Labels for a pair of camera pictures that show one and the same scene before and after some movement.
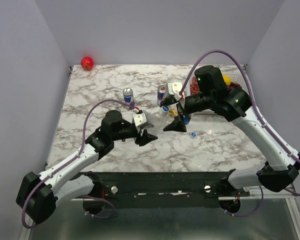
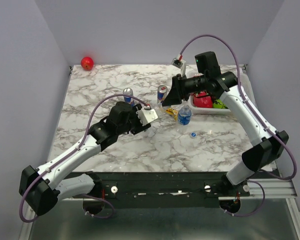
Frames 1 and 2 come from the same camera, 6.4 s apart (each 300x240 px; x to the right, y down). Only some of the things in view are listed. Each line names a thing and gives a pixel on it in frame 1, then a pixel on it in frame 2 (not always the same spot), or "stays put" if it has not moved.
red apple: x=87 y=63 stays put
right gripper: x=176 y=125 → x=178 y=90
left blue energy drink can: x=128 y=96 stays put
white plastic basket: x=234 y=78 → x=248 y=87
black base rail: x=163 y=189 stays put
